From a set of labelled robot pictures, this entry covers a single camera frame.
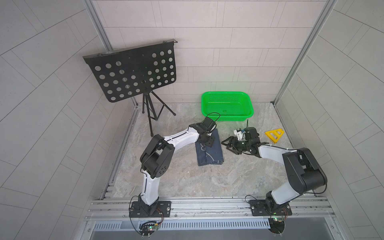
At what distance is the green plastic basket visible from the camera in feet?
3.61

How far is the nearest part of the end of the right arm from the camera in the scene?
2.29ft

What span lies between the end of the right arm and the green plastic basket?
10.5 inches
